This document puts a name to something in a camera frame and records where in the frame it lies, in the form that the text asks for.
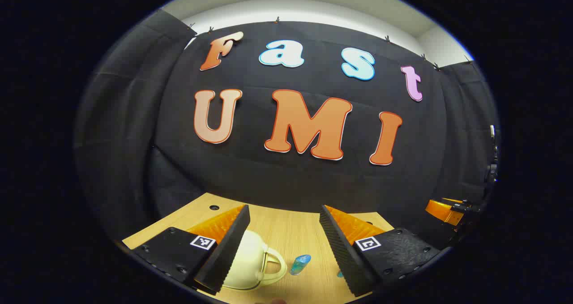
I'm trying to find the small blue bottle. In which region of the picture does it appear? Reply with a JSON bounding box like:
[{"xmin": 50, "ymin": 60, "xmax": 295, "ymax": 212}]
[{"xmin": 290, "ymin": 253, "xmax": 312, "ymax": 276}]

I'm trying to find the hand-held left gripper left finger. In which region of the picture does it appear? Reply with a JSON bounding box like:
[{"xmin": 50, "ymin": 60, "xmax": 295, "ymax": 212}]
[{"xmin": 132, "ymin": 204, "xmax": 251, "ymax": 295}]

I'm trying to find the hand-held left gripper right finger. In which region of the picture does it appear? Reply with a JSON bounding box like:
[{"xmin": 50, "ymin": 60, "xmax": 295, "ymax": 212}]
[{"xmin": 319, "ymin": 204, "xmax": 441, "ymax": 298}]

